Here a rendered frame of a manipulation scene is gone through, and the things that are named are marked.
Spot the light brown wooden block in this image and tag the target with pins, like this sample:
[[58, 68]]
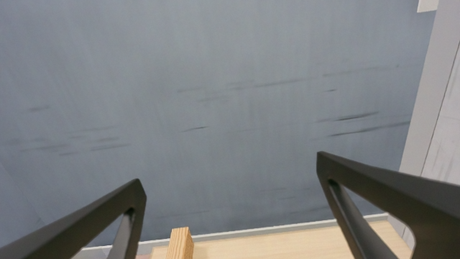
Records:
[[181, 244]]

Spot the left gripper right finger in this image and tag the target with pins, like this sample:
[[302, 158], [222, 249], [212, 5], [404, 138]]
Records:
[[429, 208]]

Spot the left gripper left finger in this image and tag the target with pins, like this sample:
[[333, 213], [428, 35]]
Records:
[[66, 237]]

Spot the grey panel wall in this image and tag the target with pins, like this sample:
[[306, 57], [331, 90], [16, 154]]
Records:
[[432, 148]]

